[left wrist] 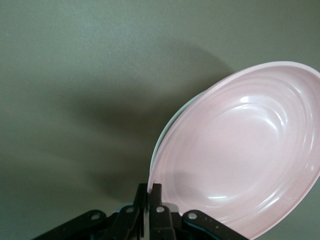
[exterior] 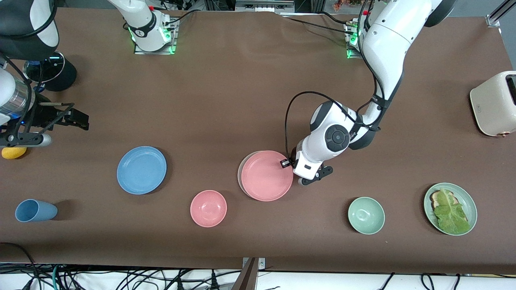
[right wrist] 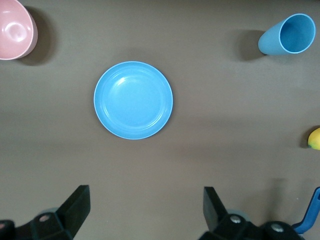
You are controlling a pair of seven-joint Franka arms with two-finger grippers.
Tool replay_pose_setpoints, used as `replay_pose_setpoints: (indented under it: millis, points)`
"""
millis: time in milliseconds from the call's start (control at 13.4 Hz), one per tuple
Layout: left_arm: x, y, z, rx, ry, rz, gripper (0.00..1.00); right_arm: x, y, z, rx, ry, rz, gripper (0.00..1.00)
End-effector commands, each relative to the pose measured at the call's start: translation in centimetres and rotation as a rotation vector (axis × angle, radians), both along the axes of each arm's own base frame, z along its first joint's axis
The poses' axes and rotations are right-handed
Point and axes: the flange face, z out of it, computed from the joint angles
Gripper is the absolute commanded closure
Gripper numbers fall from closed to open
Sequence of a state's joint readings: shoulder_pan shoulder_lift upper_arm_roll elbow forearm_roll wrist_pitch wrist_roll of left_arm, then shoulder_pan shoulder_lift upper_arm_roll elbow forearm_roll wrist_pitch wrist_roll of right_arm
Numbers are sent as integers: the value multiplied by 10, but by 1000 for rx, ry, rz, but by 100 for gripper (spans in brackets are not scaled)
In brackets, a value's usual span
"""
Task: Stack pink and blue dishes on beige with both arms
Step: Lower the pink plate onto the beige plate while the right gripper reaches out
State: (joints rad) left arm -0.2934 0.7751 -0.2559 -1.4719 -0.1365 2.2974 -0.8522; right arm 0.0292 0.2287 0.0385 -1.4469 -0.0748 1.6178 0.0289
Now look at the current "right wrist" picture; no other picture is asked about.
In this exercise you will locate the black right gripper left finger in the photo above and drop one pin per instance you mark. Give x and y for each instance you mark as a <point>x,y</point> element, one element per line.
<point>75,207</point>

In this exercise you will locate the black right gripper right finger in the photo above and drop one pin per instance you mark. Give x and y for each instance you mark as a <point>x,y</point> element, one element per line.
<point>212,207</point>

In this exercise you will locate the blue plate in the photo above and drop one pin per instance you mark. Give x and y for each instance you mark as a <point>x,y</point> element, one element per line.
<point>133,100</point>

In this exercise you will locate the yellow lemon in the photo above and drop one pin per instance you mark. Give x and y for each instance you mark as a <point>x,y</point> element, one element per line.
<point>315,138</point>

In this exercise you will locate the blue cup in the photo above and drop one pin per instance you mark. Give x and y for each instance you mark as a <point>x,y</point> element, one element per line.
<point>270,41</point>

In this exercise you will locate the pink bowl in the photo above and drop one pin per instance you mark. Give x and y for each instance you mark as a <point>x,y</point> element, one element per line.
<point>15,30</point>

